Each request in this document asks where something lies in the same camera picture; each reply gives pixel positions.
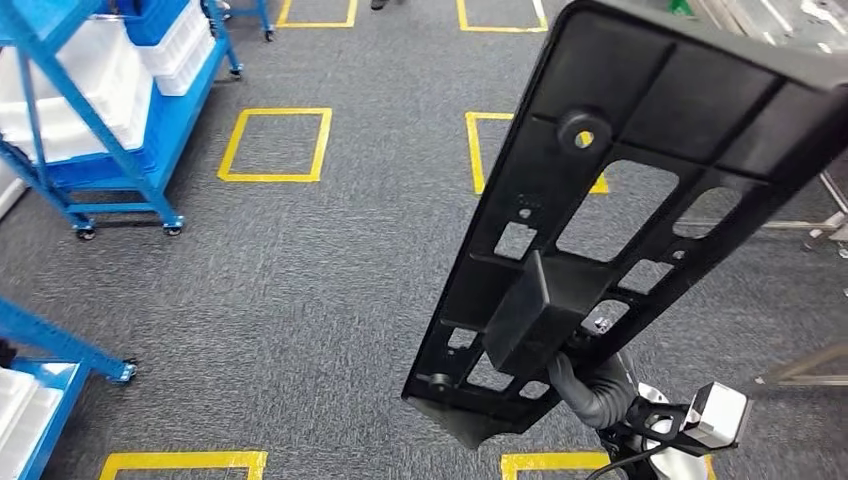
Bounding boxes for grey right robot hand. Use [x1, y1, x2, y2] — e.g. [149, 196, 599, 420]
[546, 317, 642, 431]

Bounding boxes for black plastic licence plate bracket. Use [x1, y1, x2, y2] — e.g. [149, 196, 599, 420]
[400, 0, 848, 452]

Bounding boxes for blue metal shelf rack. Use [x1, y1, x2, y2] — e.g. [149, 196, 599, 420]
[0, 0, 245, 242]
[0, 295, 140, 480]
[205, 0, 277, 43]

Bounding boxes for yellow floor tape square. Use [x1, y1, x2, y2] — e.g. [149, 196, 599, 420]
[98, 451, 269, 480]

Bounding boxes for blue plastic storage bin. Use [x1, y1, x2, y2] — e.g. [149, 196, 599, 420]
[121, 0, 193, 48]

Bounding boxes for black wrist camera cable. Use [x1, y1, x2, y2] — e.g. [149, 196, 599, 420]
[582, 439, 672, 480]

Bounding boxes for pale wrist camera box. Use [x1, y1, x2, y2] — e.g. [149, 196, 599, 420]
[681, 381, 754, 452]

